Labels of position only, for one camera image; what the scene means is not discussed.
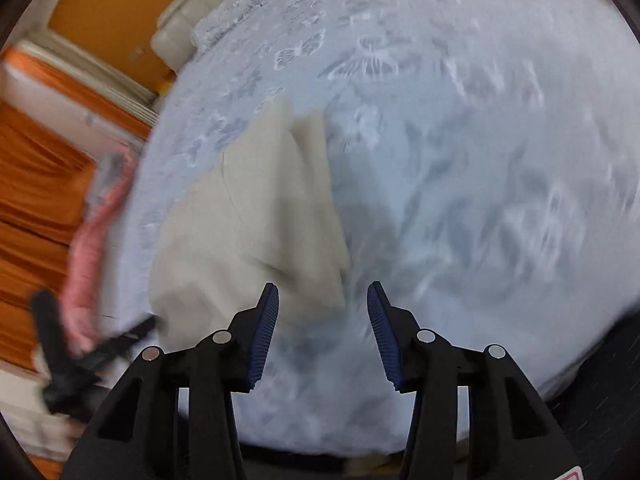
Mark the cream fleece garment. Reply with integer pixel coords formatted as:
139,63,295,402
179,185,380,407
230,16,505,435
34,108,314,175
149,96,350,351

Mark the blue butterfly duvet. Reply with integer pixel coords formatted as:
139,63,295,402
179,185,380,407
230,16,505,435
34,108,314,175
111,0,639,456

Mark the orange curtain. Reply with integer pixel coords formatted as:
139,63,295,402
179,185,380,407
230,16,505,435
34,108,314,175
0,102,96,370

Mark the pink clothing item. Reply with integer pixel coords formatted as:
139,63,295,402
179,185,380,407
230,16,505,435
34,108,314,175
60,145,138,352

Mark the cream padded headboard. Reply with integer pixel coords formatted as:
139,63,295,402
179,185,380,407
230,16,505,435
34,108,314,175
151,0,224,73

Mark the grey clothing item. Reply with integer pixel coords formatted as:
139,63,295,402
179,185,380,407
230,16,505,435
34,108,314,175
84,152,125,220

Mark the blue floral pillow left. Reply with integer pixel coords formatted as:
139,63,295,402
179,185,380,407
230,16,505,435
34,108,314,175
191,0,270,54

